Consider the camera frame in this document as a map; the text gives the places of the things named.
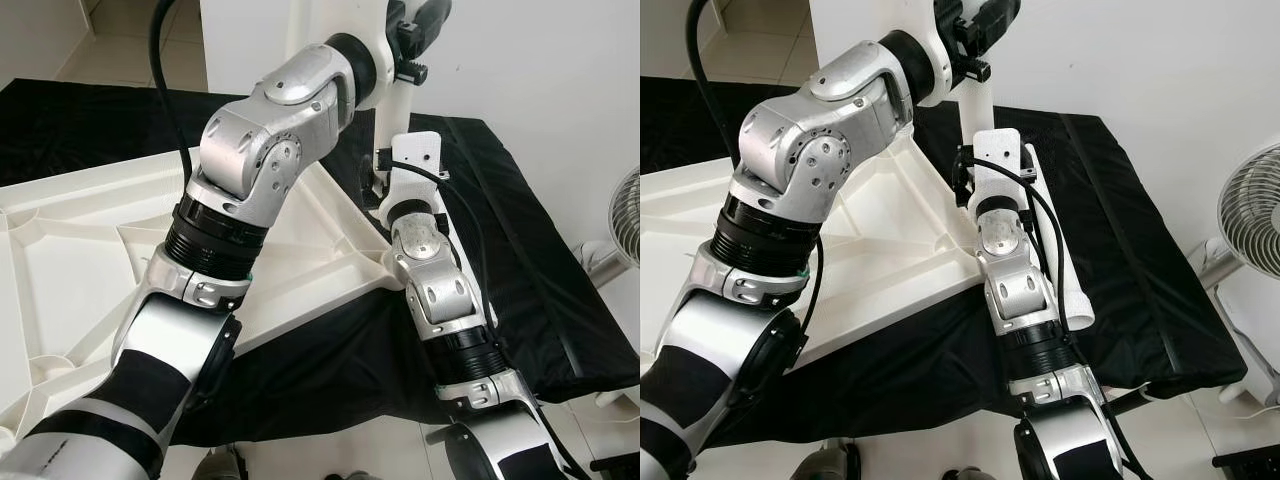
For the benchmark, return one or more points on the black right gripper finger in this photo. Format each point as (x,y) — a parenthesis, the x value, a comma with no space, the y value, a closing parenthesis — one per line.
(383,157)
(964,156)

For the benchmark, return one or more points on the white plastic ribbed tabletop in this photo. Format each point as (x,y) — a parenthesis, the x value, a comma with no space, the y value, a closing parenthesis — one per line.
(70,250)
(900,250)

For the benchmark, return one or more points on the grey robot right foot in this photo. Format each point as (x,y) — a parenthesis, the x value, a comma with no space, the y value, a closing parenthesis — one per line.
(362,476)
(965,473)

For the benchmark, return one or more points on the grey robot foot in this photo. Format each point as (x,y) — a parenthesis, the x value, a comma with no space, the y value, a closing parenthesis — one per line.
(362,476)
(222,465)
(825,462)
(965,473)

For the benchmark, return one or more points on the grey robot left foot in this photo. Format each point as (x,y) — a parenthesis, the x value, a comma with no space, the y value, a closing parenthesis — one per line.
(825,462)
(222,465)

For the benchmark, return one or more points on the white domed appliance grey band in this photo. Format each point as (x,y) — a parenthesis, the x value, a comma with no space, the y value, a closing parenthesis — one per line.
(1260,320)

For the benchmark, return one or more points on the black floor stand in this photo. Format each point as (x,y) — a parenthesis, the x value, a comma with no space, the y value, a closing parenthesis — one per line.
(618,467)
(1250,463)

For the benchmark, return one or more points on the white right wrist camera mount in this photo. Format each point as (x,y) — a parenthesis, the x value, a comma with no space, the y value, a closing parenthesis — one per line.
(415,150)
(1005,145)

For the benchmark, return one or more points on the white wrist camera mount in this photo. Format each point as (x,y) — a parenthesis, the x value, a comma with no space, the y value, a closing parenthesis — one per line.
(415,150)
(1005,145)
(382,60)
(948,50)

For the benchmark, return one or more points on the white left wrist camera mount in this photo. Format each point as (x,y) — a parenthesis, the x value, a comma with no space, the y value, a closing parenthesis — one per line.
(948,50)
(382,60)

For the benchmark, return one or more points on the white pedestal fan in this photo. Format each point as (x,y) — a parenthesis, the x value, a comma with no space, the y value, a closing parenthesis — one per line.
(630,215)
(1255,200)

